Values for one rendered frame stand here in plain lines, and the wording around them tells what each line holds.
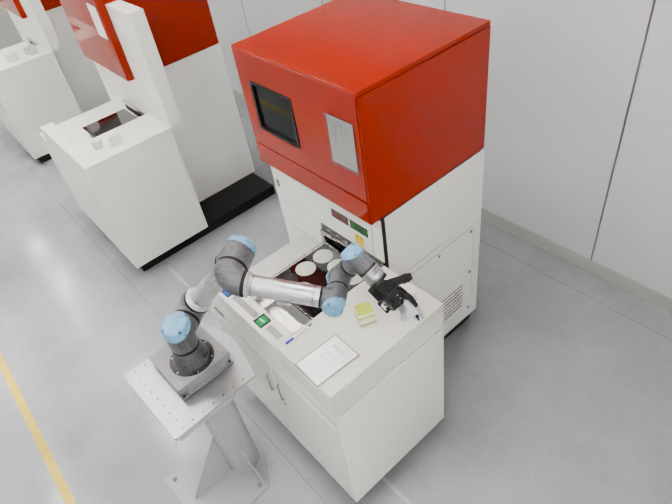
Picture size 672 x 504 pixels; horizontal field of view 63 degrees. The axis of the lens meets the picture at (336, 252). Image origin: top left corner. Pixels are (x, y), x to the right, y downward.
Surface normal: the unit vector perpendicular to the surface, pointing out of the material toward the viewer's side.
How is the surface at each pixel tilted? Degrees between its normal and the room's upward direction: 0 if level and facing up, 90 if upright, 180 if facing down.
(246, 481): 0
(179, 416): 0
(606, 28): 90
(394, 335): 0
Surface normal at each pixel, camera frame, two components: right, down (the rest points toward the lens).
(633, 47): -0.74, 0.52
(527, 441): -0.13, -0.73
